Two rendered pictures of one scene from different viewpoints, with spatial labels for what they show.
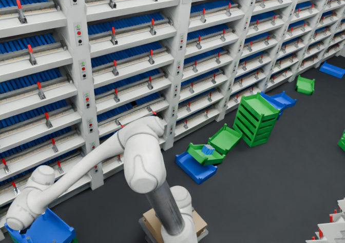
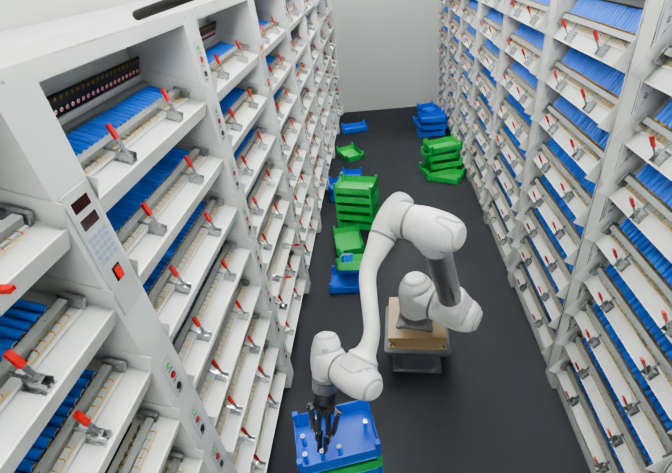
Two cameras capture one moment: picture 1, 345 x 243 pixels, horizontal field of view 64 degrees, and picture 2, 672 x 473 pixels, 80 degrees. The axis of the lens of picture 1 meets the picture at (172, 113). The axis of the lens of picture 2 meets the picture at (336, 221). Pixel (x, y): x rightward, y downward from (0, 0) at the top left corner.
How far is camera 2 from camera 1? 1.03 m
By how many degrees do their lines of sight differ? 30
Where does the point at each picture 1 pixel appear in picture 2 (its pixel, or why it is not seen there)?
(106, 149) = (377, 255)
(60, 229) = (347, 416)
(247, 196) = (420, 267)
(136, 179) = (457, 233)
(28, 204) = (368, 360)
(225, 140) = (348, 241)
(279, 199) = not seen: hidden behind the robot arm
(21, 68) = (214, 246)
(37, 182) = (334, 350)
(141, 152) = (436, 214)
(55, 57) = (224, 217)
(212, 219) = not seen: hidden behind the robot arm
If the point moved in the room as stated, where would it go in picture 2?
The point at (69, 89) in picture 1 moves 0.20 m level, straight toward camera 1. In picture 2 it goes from (242, 254) to (286, 263)
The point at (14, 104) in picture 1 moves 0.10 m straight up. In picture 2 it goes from (217, 305) to (208, 283)
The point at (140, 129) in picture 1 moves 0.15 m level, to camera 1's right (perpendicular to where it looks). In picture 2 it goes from (404, 206) to (430, 189)
